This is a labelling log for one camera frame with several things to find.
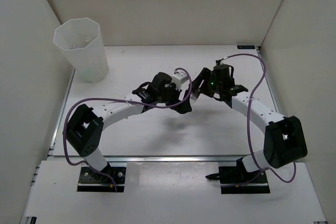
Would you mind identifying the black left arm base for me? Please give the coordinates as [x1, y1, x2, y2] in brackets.
[77, 163, 127, 193]

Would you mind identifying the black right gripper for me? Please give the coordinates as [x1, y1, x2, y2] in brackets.
[191, 68, 223, 98]

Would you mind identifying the clear bottle black label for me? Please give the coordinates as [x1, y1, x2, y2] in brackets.
[190, 89, 200, 104]

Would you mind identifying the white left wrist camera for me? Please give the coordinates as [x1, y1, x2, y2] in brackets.
[171, 71, 188, 90]

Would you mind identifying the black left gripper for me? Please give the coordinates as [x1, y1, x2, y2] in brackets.
[156, 81, 192, 114]

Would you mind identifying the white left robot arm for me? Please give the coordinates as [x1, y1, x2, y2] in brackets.
[62, 68, 192, 182]

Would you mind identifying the translucent white plastic bin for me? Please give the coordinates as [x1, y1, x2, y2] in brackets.
[53, 18, 109, 82]

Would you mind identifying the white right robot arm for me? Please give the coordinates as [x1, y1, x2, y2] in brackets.
[192, 64, 308, 182]

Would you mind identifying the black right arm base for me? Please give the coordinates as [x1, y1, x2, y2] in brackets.
[205, 158, 270, 195]

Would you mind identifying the dark label on table edge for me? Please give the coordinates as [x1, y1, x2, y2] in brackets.
[237, 45, 256, 50]

